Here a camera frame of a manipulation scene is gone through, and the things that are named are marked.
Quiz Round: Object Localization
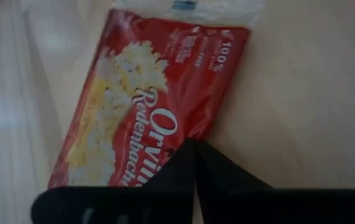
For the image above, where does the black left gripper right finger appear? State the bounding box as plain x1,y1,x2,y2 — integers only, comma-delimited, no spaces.
195,140,355,224

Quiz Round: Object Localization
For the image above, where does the red popcorn bag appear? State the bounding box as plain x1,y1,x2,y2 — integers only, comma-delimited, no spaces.
47,0,264,189

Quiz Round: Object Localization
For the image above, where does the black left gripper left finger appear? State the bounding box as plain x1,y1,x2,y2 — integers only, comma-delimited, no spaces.
30,138,196,224

